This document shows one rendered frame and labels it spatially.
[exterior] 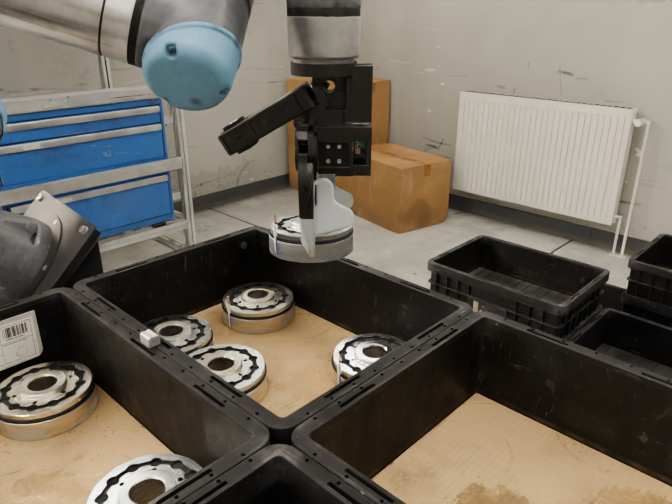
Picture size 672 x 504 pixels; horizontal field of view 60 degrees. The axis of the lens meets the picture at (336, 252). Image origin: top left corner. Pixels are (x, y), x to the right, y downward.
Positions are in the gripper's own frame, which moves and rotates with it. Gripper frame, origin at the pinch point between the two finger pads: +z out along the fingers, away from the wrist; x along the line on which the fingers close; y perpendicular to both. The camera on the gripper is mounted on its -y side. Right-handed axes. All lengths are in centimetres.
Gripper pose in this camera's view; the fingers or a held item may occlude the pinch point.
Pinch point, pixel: (307, 238)
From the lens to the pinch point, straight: 68.9
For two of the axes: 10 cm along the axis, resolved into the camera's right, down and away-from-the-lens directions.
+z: 0.0, 9.2, 3.8
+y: 10.0, 0.1, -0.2
